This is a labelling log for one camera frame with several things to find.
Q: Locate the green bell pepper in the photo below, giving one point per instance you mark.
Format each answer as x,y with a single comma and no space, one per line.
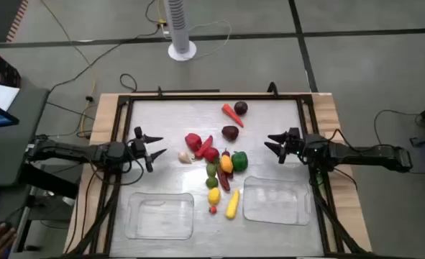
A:
239,161

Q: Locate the yellow lemon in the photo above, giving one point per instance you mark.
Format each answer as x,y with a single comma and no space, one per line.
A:
214,196
232,205

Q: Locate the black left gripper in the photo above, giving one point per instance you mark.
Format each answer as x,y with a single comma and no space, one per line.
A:
139,148

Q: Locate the green lime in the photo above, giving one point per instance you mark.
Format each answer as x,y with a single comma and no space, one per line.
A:
211,169
211,182

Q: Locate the yellow lemon front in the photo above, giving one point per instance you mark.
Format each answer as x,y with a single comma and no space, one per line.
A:
232,205

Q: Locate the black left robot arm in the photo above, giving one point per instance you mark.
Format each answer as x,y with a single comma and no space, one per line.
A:
72,151

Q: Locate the black aluminium table frame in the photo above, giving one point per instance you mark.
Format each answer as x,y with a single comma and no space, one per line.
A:
215,97

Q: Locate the black frame clamp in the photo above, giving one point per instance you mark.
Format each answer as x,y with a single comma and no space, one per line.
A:
272,88
159,90

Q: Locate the orange carrot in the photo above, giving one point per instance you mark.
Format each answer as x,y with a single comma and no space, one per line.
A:
232,114

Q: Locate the bright red chili pepper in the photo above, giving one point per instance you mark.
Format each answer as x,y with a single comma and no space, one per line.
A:
204,146

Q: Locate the dark grey desk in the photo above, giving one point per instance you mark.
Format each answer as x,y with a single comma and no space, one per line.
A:
21,144

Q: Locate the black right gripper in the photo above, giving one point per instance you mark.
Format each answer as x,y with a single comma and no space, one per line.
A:
294,145

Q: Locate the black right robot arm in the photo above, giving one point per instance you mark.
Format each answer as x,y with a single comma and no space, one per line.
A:
359,155

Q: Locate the clear plastic bin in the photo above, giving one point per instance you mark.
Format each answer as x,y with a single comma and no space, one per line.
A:
277,200
160,216

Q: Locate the dark mat orange edge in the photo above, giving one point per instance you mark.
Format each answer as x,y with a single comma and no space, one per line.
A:
0,18

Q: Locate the red strawberry green leaves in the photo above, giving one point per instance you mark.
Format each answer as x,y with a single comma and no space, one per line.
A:
213,209

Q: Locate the dark maroon oval produce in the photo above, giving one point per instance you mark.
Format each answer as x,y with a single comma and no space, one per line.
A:
230,133

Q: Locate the red round fruit green calyx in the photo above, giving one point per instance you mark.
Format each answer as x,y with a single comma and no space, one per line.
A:
211,154

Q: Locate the dark red chili pepper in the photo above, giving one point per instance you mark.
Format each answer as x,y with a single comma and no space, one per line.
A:
223,180

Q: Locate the dark purple onion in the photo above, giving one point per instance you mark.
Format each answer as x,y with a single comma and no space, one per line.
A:
241,108

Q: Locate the yellow orange bell pepper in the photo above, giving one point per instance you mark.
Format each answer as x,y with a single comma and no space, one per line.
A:
226,164

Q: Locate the red bell pepper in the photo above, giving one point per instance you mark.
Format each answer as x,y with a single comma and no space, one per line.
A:
192,141

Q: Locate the white tower fan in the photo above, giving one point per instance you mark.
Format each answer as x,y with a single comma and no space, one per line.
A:
178,25

